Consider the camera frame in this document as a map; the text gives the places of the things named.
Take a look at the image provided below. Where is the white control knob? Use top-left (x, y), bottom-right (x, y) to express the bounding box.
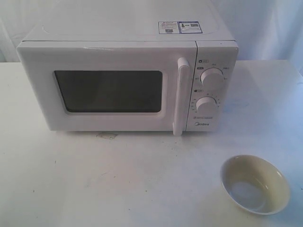
top-left (200, 68), bottom-right (224, 87)
top-left (196, 96), bottom-right (217, 114)

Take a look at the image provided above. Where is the white microwave door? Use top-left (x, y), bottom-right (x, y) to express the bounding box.
top-left (17, 41), bottom-right (197, 136)

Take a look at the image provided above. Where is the lower white control knob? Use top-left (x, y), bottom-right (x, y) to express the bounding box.
top-left (196, 96), bottom-right (217, 114)

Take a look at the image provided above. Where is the white microwave oven body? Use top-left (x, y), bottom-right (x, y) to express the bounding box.
top-left (19, 0), bottom-right (239, 132)

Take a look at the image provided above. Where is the upper white control knob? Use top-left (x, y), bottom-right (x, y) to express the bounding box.
top-left (200, 68), bottom-right (224, 87)

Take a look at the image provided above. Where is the cream ceramic bowl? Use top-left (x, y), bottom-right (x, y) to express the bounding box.
top-left (220, 155), bottom-right (291, 216)

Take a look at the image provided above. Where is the blue white warning sticker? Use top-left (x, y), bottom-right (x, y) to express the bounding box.
top-left (158, 21), bottom-right (203, 34)

